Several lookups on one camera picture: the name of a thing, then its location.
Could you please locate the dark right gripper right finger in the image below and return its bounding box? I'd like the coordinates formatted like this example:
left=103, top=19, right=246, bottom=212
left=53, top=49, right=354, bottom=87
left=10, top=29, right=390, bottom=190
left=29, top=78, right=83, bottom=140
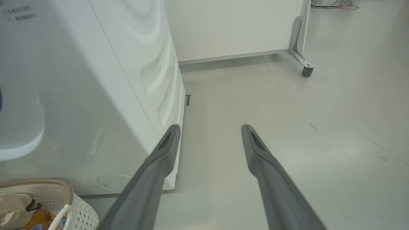
left=241, top=124, right=327, bottom=230

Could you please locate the white washing machine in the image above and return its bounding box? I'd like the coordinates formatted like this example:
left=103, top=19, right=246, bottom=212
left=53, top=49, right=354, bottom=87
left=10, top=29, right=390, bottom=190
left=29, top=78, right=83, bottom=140
left=0, top=0, right=186, bottom=196

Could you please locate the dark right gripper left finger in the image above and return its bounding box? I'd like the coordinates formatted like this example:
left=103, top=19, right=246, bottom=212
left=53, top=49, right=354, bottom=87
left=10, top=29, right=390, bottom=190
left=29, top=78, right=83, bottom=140
left=98, top=124, right=181, bottom=230

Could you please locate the distant equipment with cables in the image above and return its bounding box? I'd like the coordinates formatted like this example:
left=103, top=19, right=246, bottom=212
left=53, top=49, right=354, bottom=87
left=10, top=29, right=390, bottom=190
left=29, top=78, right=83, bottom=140
left=311, top=0, right=360, bottom=10

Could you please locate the cream basket with brown rim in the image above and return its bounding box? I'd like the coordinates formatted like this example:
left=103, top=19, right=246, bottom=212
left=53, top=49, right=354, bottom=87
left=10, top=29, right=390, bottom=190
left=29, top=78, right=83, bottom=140
left=0, top=178, right=100, bottom=230

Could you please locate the round filter cover flap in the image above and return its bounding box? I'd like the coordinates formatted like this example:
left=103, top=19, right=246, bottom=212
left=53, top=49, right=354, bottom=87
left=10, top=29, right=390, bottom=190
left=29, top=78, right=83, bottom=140
left=97, top=175, right=132, bottom=191

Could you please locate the blue cartoon print garment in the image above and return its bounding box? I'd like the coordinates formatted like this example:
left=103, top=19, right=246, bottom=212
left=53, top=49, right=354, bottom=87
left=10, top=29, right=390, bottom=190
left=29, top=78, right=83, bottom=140
left=23, top=200, right=68, bottom=230

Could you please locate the white partition board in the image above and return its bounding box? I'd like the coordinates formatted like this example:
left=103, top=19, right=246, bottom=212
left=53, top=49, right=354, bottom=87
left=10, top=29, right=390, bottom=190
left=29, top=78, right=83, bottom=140
left=164, top=0, right=307, bottom=66

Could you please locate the cream garment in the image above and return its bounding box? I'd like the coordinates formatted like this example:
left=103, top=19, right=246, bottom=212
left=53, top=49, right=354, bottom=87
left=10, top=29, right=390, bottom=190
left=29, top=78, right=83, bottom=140
left=0, top=193, right=35, bottom=230

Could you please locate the metal caster bracket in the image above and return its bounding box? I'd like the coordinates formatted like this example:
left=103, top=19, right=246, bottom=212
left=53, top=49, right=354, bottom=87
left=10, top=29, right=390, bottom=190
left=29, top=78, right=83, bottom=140
left=287, top=0, right=314, bottom=69

